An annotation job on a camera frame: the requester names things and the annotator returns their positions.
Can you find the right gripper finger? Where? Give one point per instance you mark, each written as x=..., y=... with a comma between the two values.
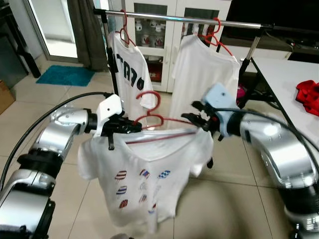
x=191, y=117
x=195, y=126

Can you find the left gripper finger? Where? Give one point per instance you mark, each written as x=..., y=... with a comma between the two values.
x=134, y=131
x=134, y=123

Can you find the white T-shirt with popsicle prints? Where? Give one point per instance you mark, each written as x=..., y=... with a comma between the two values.
x=149, y=164

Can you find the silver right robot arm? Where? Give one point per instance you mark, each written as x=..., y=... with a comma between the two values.
x=271, y=144

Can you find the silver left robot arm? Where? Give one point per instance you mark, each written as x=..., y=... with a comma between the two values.
x=60, y=132

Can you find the white T-shirt with black letters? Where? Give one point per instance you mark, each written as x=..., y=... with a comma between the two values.
x=130, y=102

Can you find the pink bag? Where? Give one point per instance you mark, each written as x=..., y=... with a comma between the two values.
x=241, y=94

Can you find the plain white T-shirt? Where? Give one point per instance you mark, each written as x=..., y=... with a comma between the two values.
x=199, y=74

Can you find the teal floor mat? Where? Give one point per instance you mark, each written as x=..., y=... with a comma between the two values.
x=65, y=75

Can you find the white glass door cabinet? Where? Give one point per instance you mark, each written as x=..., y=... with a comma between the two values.
x=174, y=32

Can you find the dark grey curtain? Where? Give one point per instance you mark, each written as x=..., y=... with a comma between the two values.
x=87, y=35

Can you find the red garment with white stripe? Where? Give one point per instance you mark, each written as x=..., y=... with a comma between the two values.
x=309, y=97

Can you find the black metal stand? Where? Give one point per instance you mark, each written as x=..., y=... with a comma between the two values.
x=30, y=59

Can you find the brown cardboard box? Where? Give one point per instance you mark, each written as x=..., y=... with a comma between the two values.
x=5, y=97

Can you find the white framed glass door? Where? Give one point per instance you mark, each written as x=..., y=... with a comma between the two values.
x=52, y=25

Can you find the black television unit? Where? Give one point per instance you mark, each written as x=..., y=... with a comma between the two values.
x=279, y=15

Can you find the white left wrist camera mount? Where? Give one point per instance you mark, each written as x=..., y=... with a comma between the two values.
x=110, y=107

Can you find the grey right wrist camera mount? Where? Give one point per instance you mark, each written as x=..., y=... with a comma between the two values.
x=219, y=97

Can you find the black clothes rack post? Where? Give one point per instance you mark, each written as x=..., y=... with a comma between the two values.
x=254, y=45
x=106, y=30

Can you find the metal clothes rail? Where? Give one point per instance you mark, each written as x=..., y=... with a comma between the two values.
x=199, y=20

